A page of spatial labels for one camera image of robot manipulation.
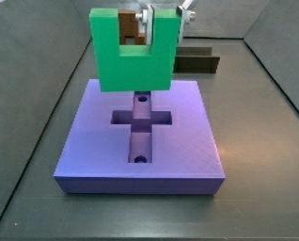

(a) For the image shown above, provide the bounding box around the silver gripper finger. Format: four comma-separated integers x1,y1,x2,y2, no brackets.
177,0,197,41
136,0,155,50

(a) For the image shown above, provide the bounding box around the green U-shaped block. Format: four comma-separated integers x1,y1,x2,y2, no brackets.
90,8,181,91

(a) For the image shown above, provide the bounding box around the dark grey angle fixture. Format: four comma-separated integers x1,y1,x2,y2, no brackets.
174,47,221,73

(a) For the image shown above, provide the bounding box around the purple board with cross slot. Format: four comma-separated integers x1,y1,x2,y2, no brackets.
54,79,225,195

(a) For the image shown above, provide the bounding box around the brown T-shaped block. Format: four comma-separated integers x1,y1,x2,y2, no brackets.
118,9,146,45

